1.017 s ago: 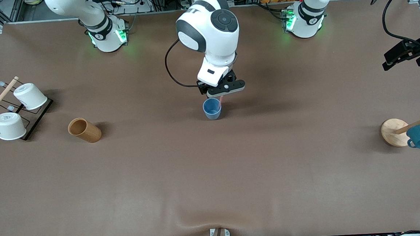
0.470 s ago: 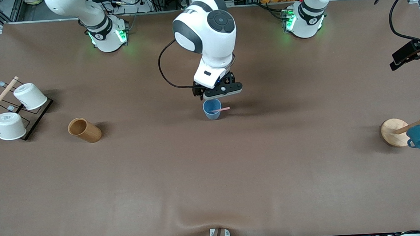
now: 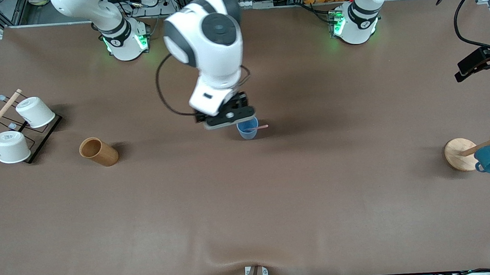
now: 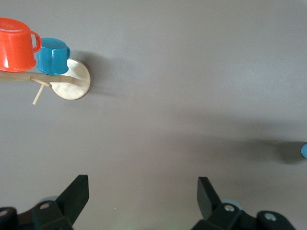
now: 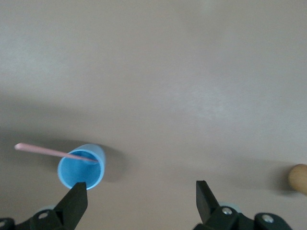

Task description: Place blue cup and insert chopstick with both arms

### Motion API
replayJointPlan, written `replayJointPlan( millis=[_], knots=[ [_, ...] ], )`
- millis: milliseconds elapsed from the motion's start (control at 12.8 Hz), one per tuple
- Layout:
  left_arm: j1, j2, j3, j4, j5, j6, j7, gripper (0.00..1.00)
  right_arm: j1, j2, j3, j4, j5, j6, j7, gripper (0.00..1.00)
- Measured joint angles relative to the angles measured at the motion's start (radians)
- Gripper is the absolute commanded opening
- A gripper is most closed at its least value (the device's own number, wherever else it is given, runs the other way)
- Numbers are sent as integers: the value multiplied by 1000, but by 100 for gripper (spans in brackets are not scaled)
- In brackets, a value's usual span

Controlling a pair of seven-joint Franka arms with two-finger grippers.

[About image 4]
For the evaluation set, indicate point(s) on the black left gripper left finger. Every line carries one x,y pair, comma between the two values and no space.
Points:
67,206

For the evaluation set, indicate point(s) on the wooden mug tree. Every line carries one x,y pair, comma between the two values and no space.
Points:
76,81

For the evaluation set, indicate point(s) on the teal mug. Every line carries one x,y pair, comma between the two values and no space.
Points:
51,57

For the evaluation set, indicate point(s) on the orange mug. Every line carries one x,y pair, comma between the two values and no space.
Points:
14,48

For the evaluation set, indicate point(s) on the light blue plastic cup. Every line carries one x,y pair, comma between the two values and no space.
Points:
304,151

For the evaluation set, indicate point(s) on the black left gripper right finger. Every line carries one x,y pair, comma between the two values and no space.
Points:
212,213

